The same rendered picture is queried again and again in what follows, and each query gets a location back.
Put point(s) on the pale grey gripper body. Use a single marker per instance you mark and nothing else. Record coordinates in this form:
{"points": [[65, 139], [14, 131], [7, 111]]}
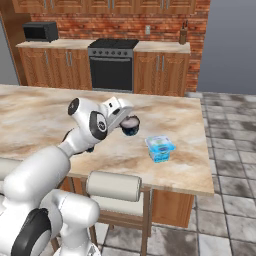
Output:
{"points": [[122, 111]]}

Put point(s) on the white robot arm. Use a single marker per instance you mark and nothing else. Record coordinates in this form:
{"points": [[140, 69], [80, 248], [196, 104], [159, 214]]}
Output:
{"points": [[36, 173]]}

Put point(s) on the small dark yogurt container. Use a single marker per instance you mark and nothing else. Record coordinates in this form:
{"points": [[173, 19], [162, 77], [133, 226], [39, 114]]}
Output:
{"points": [[130, 126]]}

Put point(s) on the large blue yogurt container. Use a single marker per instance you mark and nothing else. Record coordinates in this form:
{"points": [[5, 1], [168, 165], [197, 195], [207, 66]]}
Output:
{"points": [[160, 148]]}

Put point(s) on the black oven with hob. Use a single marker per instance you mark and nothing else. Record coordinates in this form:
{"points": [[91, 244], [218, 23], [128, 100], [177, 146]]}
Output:
{"points": [[111, 68]]}

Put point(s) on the wooden lower cupboard run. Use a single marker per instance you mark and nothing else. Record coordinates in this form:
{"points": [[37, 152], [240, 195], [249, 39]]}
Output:
{"points": [[55, 68], [160, 73]]}

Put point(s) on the wooden cupboard run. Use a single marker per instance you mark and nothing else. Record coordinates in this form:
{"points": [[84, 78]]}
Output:
{"points": [[103, 6], [160, 73], [55, 68]]}

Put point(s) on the wooden chair with cream backrest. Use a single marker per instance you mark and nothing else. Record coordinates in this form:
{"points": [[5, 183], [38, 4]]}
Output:
{"points": [[115, 186]]}

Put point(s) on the brown knife block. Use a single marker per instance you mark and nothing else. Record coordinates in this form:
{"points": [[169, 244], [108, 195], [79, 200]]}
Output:
{"points": [[183, 35]]}

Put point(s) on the wooden upper cupboard run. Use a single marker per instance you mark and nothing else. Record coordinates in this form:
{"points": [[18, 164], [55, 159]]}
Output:
{"points": [[103, 6]]}

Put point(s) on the wooden kitchen island base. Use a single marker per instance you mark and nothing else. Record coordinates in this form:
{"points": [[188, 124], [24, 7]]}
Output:
{"points": [[171, 208]]}

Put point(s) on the black microwave oven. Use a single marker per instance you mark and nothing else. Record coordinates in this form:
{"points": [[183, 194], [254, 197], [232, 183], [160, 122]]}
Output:
{"points": [[40, 31]]}

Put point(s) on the grey wall outlet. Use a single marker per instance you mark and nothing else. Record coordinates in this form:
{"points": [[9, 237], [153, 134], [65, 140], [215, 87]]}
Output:
{"points": [[147, 30]]}

